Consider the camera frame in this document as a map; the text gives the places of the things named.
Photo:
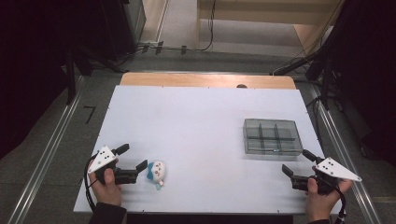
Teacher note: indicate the black metal stand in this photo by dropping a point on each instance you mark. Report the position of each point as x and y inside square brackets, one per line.
[71, 77]
[325, 81]

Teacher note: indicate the black curtain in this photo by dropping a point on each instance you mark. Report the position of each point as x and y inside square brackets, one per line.
[31, 62]
[367, 62]

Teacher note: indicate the person's right hand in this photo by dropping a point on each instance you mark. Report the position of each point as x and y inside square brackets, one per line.
[320, 205]

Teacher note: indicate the person's left hand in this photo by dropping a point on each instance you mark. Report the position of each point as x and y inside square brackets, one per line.
[109, 193]

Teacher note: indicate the clear grey compartment box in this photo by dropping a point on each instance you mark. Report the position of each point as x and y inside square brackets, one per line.
[271, 137]

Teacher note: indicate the light wooden shelf unit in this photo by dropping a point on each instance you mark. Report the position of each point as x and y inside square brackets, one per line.
[249, 12]

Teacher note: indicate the metal floor rail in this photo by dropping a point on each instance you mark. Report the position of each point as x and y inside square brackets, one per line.
[345, 155]
[46, 155]

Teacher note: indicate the dark grey cabinet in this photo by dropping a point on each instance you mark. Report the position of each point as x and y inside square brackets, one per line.
[134, 21]

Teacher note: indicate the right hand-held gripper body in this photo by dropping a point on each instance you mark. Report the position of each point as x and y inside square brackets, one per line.
[337, 170]

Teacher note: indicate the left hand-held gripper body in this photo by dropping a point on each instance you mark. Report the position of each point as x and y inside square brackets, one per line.
[102, 158]

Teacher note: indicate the power strip with plugs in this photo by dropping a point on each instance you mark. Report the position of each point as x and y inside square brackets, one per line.
[159, 47]

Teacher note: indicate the white and blue plush toy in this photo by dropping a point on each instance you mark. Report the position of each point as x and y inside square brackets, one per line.
[158, 171]

